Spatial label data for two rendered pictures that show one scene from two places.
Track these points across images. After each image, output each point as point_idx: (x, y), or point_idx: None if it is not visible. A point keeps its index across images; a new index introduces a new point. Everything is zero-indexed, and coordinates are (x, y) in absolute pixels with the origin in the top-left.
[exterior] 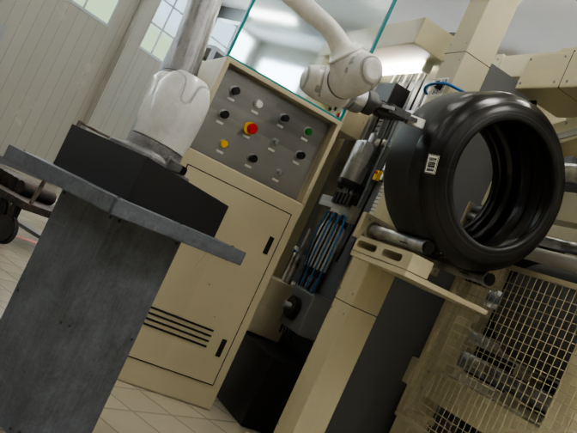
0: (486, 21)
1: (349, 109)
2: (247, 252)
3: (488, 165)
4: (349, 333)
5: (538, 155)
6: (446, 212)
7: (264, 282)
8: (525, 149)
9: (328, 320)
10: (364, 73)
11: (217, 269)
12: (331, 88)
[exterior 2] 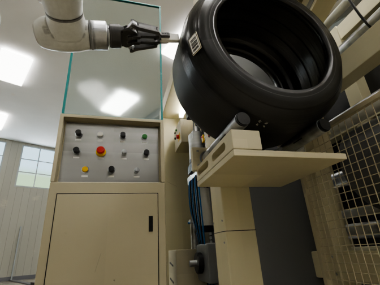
0: None
1: (96, 44)
2: (135, 237)
3: None
4: (239, 258)
5: (290, 35)
6: (235, 74)
7: (162, 254)
8: (279, 44)
9: (218, 257)
10: None
11: (116, 263)
12: (48, 13)
